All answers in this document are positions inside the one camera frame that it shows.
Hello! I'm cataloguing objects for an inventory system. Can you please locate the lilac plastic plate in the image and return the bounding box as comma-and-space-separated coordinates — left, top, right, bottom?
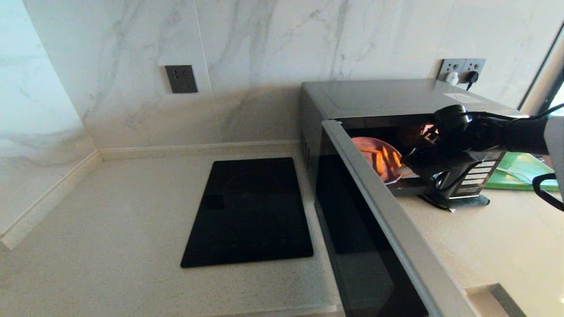
351, 136, 405, 184

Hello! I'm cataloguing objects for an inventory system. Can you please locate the black glass microwave door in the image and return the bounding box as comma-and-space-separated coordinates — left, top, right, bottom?
314, 120, 480, 317

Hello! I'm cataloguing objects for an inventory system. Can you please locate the dark cloth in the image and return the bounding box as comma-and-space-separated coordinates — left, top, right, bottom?
419, 194, 490, 212

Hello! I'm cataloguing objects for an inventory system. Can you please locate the green cutting board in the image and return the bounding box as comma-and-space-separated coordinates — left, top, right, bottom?
484, 152, 560, 192

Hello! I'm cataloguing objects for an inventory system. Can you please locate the beige cabinet door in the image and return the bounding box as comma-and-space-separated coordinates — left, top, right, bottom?
463, 288, 507, 317

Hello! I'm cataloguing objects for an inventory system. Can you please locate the black glass induction cooktop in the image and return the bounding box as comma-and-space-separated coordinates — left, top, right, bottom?
181, 157, 314, 268

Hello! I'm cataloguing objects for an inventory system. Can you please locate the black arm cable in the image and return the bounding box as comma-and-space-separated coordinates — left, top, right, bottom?
532, 173, 564, 212

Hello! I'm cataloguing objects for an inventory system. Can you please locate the dark window frame post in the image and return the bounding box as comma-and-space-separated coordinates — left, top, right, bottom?
518, 26, 564, 116

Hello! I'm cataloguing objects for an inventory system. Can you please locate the dark grey wall socket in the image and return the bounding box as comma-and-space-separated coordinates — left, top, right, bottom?
165, 65, 199, 94

